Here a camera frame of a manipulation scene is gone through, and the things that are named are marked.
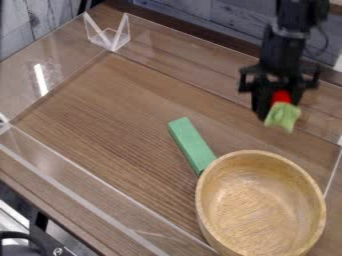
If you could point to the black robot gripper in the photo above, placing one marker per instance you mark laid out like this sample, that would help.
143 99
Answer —
278 71

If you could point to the red plush strawberry toy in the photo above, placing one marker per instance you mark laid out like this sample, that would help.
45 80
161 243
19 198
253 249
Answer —
284 113

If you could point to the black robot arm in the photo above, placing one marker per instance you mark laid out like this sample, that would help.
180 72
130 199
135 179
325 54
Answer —
298 16

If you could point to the green rectangular block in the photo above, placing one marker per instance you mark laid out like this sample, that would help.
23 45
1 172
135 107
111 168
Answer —
192 143

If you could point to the wooden bowl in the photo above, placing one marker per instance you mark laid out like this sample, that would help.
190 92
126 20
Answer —
260 205

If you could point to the clear acrylic enclosure wall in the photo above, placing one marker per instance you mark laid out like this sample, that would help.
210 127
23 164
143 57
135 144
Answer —
87 98

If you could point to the black table frame bracket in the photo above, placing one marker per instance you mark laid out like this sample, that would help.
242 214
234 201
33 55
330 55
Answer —
53 247

